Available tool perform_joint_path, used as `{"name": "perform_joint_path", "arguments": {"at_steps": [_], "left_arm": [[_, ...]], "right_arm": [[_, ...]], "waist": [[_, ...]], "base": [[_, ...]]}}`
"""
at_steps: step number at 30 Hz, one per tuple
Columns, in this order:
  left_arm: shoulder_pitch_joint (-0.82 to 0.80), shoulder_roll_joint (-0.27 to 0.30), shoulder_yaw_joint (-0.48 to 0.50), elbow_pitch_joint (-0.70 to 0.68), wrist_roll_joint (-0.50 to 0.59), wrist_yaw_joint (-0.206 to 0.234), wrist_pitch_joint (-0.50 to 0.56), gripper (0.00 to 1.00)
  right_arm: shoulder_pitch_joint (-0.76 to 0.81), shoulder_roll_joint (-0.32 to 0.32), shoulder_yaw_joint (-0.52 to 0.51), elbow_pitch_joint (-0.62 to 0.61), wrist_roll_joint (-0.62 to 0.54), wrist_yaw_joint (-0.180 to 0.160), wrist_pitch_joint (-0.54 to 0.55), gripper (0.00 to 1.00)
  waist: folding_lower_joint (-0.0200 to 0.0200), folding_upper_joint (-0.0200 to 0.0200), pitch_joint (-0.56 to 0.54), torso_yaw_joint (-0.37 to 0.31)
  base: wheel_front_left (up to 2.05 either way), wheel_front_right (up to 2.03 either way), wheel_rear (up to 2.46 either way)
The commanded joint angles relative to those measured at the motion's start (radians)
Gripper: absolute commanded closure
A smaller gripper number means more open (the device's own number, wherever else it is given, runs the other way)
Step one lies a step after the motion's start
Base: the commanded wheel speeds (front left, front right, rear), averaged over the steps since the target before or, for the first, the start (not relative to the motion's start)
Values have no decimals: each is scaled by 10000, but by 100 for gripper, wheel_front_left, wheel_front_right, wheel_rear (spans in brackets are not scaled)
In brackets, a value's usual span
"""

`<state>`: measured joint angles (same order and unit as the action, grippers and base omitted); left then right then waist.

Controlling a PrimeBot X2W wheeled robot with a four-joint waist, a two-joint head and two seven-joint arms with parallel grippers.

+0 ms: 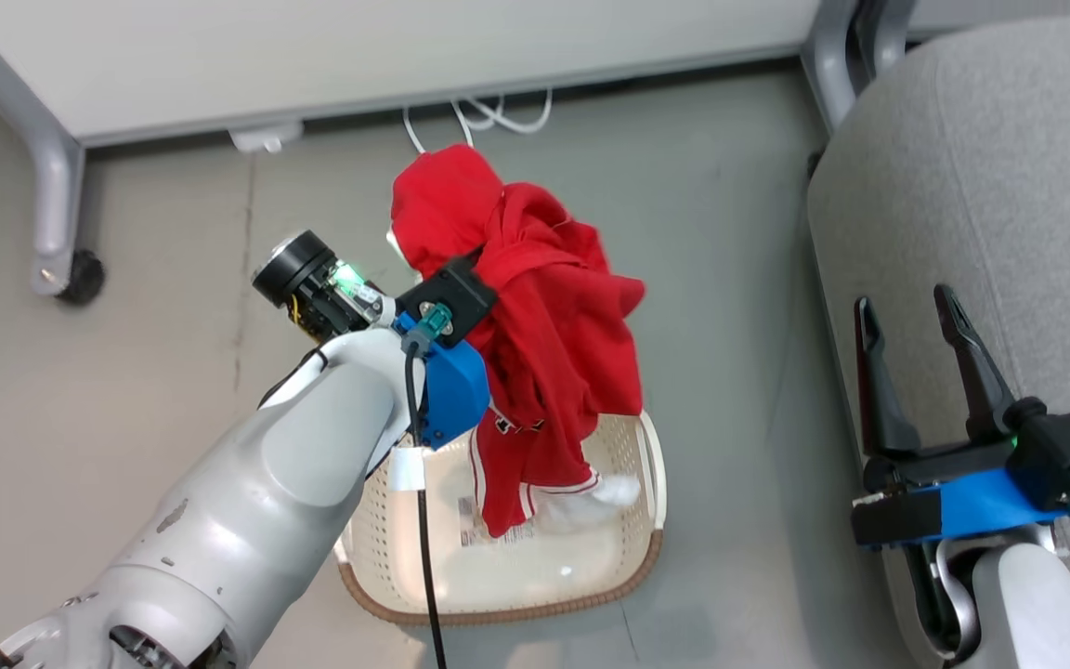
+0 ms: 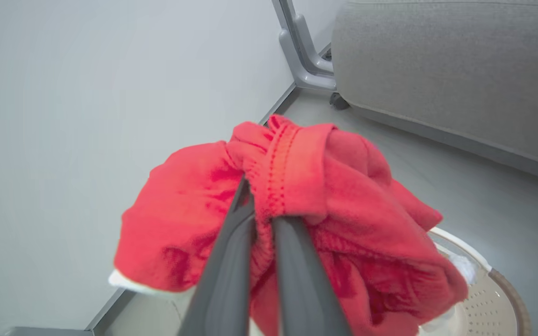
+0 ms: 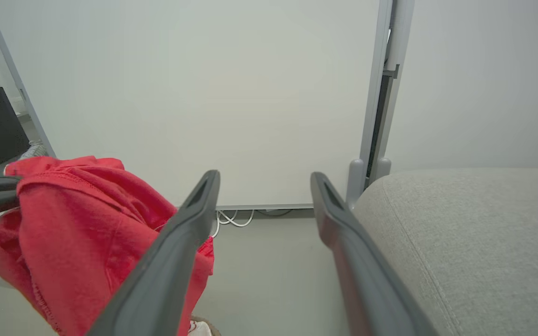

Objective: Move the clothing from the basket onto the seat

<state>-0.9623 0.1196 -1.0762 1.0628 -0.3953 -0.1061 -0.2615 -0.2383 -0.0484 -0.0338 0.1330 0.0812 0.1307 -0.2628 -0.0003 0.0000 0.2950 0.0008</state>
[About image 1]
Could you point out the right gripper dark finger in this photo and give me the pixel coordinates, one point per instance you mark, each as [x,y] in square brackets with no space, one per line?
[880,390]
[976,372]

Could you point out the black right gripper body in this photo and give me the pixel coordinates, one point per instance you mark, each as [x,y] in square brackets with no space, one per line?
[906,502]

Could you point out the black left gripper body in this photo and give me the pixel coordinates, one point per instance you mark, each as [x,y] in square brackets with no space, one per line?
[307,279]

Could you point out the red hooded sweatshirt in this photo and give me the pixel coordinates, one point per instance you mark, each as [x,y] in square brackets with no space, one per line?
[554,316]

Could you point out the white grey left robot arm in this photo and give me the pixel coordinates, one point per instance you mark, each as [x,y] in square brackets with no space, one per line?
[247,520]

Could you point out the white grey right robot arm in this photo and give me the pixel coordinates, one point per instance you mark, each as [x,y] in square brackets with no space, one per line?
[1027,604]

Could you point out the grey fabric sofa seat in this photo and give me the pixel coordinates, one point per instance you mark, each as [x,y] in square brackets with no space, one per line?
[990,204]

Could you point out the cream plastic laundry basket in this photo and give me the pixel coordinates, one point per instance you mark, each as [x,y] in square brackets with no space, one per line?
[507,567]

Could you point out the white power adapter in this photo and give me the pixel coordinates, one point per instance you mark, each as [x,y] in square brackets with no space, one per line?
[266,137]

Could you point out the white table board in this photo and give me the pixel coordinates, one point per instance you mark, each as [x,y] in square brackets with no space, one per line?
[358,56]

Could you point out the grey metal leg with caster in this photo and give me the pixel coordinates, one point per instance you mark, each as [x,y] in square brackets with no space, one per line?
[52,177]

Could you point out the white small garment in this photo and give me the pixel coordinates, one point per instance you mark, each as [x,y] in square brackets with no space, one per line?
[591,497]

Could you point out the grey metal table leg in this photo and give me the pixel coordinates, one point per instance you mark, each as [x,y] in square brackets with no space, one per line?
[846,51]

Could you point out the left wrist camera blue mount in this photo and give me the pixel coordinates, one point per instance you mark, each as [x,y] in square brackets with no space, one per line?
[453,381]

